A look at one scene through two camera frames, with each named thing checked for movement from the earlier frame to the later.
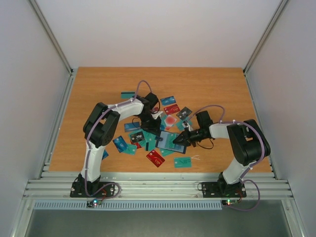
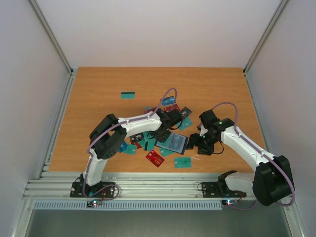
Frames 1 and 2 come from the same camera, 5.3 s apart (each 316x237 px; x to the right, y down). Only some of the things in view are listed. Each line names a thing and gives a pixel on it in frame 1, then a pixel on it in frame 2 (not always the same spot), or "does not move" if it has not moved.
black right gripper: x=188 y=136 → x=200 y=142
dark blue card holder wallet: x=167 y=142 does not move
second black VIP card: x=184 y=113 does not move
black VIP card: x=138 y=136 does not move
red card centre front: x=155 y=158 does not move
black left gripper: x=153 y=129 → x=160 y=139
